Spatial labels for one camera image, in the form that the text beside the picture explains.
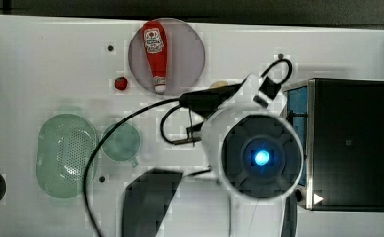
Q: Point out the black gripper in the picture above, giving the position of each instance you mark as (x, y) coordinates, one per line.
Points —
(206, 102)

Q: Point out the yellow plush banana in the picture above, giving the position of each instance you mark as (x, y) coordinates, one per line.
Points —
(218, 84)

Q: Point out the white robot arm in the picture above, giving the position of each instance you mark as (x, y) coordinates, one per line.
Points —
(255, 163)

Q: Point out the green mug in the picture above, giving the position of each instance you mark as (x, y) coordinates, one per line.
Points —
(123, 145)

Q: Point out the grey round plate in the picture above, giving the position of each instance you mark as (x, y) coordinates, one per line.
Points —
(186, 57)

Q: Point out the red ketchup bottle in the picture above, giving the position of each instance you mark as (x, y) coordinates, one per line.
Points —
(155, 45)

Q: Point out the red plush strawberry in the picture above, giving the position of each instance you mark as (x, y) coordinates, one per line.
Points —
(121, 83)

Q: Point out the black toy stove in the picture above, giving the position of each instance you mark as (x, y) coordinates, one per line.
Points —
(340, 123)

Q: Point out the green perforated colander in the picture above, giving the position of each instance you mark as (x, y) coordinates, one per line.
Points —
(65, 144)

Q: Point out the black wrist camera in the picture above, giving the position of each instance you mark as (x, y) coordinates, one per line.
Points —
(268, 91)

